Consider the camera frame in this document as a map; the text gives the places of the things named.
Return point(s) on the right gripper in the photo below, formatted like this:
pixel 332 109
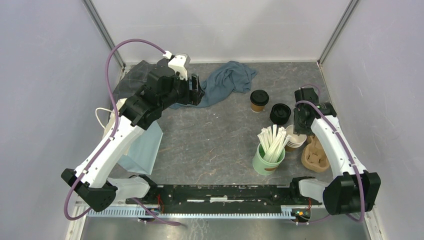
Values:
pixel 298 129

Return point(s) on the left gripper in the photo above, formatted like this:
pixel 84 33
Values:
pixel 193 97

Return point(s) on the black plastic cup lid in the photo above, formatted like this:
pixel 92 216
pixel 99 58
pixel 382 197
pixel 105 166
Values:
pixel 259 97

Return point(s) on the brown paper coffee cup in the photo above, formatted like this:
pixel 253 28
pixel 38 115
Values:
pixel 257 108

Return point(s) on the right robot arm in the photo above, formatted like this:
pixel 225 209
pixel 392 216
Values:
pixel 354 189

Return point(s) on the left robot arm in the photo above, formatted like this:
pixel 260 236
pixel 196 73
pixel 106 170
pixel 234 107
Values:
pixel 90 180

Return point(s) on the stack of black lids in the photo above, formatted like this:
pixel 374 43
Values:
pixel 280 114

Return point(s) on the blue-grey cloth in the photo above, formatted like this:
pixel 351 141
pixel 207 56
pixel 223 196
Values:
pixel 230 77

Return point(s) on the stack of paper cups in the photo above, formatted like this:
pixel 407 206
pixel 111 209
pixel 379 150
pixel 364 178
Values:
pixel 295 141

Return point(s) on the bundle of wrapped straws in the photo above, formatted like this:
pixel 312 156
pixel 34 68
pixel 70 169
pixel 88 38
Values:
pixel 273 140

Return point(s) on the brown pulp cup carrier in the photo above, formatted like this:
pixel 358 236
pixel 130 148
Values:
pixel 313 155

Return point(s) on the grey checked cloth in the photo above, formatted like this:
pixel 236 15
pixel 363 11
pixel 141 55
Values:
pixel 137 78

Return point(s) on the green cup holding straws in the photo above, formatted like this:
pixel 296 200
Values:
pixel 263 167

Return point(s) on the light blue paper bag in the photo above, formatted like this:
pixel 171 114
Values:
pixel 140 156

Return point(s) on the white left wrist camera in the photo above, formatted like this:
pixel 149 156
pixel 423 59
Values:
pixel 178 63

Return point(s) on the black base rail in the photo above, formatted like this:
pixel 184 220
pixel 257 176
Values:
pixel 225 199

